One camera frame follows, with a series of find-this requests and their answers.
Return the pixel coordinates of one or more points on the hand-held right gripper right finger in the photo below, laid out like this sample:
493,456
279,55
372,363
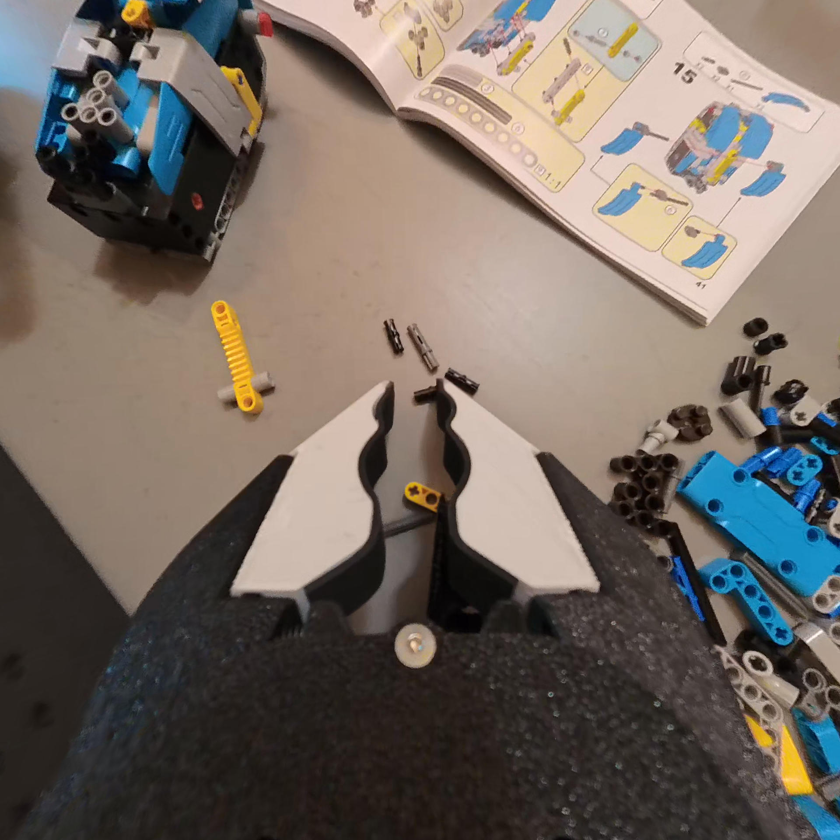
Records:
518,525

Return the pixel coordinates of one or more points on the grey desk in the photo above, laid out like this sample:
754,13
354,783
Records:
328,229

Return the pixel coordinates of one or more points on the light grey axle pin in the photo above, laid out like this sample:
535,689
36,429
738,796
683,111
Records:
262,380

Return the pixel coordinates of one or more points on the open instruction booklet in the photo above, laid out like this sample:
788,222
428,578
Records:
590,131

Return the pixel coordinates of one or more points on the black perforated chair seat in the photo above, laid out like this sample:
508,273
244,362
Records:
39,656

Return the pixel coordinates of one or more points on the dark grey axle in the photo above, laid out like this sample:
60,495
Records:
410,523

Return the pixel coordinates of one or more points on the short black connector pin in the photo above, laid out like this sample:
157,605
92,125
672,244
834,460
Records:
394,337

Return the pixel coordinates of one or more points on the dark grey connector pin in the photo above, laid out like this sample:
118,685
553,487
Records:
423,346

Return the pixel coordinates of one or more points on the pile of loose bricks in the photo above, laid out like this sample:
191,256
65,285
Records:
754,518

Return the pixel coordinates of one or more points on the yellow toothed rack piece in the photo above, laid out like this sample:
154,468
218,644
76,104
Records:
233,348

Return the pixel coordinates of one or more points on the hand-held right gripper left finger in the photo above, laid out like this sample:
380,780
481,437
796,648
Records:
308,525

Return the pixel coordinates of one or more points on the small yellow connector piece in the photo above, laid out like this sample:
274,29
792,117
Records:
423,495

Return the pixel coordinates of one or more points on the blue brick toy car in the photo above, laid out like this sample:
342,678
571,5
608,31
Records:
164,131

